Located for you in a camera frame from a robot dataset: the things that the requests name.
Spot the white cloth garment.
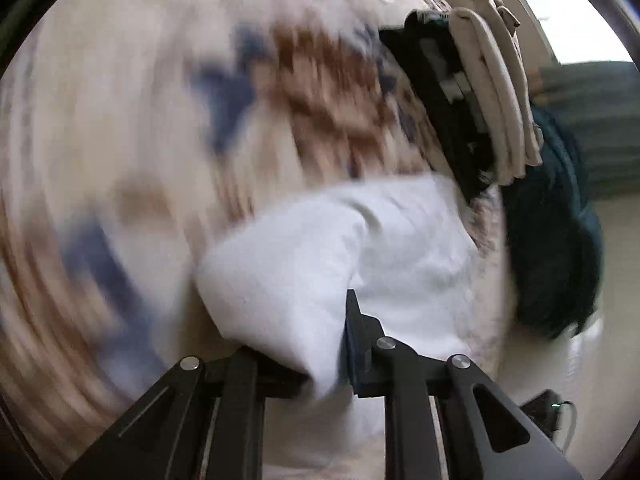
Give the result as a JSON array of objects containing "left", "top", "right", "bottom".
[{"left": 193, "top": 173, "right": 482, "bottom": 470}]

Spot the folded black garment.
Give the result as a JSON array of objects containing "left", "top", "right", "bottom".
[{"left": 378, "top": 11, "right": 495, "bottom": 200}]

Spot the folded beige garment stack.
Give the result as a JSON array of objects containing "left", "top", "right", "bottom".
[{"left": 448, "top": 0, "right": 544, "bottom": 185}]

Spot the green striped curtain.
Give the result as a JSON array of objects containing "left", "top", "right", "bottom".
[{"left": 527, "top": 61, "right": 639, "bottom": 200}]

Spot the dark teal fleece blanket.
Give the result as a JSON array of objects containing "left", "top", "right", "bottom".
[{"left": 501, "top": 106, "right": 603, "bottom": 339}]

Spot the floral bed blanket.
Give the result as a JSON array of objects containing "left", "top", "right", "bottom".
[{"left": 0, "top": 0, "right": 511, "bottom": 480}]

